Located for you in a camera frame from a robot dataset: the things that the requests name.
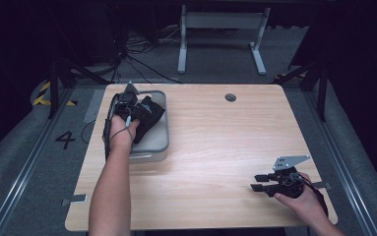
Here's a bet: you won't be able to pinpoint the grey plastic bin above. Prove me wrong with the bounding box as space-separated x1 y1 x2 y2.
105 89 170 163

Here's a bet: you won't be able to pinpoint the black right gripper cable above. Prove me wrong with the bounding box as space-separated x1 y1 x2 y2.
298 173 330 217

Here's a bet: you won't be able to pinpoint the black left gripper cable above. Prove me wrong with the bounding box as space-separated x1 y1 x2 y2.
102 93 135 161

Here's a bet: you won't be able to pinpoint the person's left hand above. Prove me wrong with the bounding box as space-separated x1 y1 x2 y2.
104 113 141 152

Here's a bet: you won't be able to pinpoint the black tripod stand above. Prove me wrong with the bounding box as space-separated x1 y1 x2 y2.
274 58 329 123
45 57 112 120

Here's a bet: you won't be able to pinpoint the metal floor rail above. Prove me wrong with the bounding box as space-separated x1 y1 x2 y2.
302 88 377 236
0 88 76 236

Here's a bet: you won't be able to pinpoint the yellow black hazard tape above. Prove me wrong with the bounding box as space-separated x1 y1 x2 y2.
32 81 79 107

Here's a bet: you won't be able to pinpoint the black cloth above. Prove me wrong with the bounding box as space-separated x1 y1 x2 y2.
132 95 166 145

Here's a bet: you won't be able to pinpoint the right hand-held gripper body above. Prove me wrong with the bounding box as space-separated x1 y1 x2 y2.
264 154 312 200

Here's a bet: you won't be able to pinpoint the grey tape strip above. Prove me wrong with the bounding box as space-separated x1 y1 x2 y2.
313 181 333 191
61 194 89 207

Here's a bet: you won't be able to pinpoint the person's right hand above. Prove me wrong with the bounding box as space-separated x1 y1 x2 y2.
273 171 329 225

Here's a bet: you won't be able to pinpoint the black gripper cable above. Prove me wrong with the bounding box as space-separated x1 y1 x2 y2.
102 93 135 161
298 173 330 217

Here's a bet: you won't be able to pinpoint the white metal stand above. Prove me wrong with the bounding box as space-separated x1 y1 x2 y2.
177 4 272 76

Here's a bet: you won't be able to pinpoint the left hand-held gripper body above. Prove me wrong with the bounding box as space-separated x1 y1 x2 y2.
111 82 141 123

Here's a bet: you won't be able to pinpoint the black floor cables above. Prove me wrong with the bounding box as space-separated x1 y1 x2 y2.
109 26 183 85

